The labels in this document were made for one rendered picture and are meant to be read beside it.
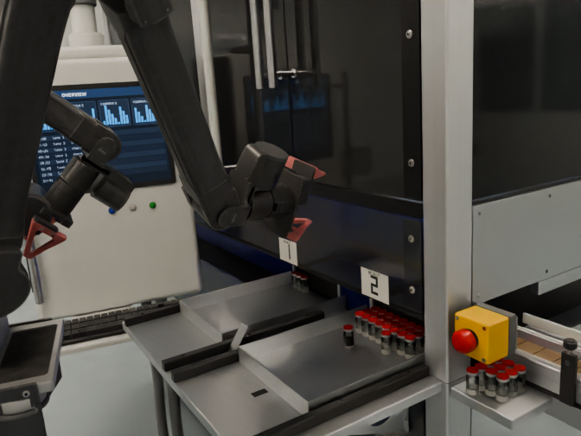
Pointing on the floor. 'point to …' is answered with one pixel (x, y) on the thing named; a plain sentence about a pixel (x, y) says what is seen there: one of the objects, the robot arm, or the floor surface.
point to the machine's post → (446, 200)
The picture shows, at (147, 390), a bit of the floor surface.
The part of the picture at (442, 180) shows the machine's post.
